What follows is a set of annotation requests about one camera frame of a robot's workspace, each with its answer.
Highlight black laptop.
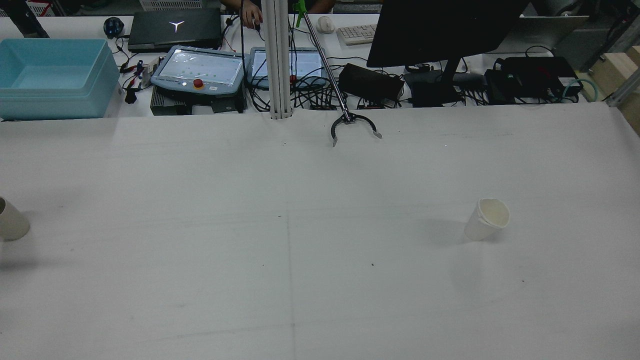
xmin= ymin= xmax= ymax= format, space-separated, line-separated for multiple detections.
xmin=127 ymin=8 xmax=223 ymax=53

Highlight aluminium profile bar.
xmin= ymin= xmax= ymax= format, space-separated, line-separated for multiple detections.
xmin=605 ymin=75 xmax=640 ymax=108

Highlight aluminium profile post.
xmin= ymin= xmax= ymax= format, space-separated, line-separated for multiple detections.
xmin=261 ymin=0 xmax=293 ymax=120

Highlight black adapter box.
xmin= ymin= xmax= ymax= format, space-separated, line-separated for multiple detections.
xmin=484 ymin=69 xmax=518 ymax=105

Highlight dark blue computer mouse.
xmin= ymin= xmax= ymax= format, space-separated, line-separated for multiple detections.
xmin=103 ymin=17 xmax=125 ymax=39

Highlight teach pendant with red button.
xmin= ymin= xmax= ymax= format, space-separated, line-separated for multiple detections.
xmin=150 ymin=45 xmax=249 ymax=97

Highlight white plastic basket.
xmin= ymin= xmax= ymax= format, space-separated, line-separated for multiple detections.
xmin=139 ymin=0 xmax=206 ymax=12

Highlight white keyboard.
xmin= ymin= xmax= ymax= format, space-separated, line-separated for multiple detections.
xmin=336 ymin=24 xmax=378 ymax=46

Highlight wooden block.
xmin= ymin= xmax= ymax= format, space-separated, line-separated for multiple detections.
xmin=590 ymin=46 xmax=640 ymax=136

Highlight grey blue teach pendant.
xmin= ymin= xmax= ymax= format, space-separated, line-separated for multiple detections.
xmin=248 ymin=46 xmax=332 ymax=91

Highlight black power brick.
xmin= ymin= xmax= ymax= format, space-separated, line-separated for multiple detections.
xmin=338 ymin=63 xmax=405 ymax=102

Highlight beige paper cup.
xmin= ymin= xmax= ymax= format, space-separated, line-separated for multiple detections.
xmin=0 ymin=197 xmax=31 ymax=241

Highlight grey flat panel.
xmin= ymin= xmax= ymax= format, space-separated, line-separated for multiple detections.
xmin=492 ymin=15 xmax=591 ymax=55

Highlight reacher grabber tool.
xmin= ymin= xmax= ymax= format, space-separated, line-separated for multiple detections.
xmin=292 ymin=0 xmax=383 ymax=148

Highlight black monitor with stand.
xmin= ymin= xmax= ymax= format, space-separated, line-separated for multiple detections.
xmin=366 ymin=0 xmax=531 ymax=108

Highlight black cables tangle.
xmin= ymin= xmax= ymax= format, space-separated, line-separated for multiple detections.
xmin=247 ymin=75 xmax=351 ymax=112

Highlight red black clip leads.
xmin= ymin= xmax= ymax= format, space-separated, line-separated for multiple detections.
xmin=119 ymin=59 xmax=151 ymax=105

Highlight black electronics case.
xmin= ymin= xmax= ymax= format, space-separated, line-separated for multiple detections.
xmin=501 ymin=56 xmax=583 ymax=99

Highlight operator's bare hand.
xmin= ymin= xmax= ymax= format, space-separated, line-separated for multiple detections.
xmin=239 ymin=0 xmax=263 ymax=29

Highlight white paper cup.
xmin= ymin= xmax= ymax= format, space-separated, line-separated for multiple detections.
xmin=464 ymin=198 xmax=511 ymax=242

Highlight light blue plastic bin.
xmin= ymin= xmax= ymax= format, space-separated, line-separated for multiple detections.
xmin=0 ymin=38 xmax=121 ymax=121

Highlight teal cable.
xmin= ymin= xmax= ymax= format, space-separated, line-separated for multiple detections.
xmin=562 ymin=78 xmax=599 ymax=102

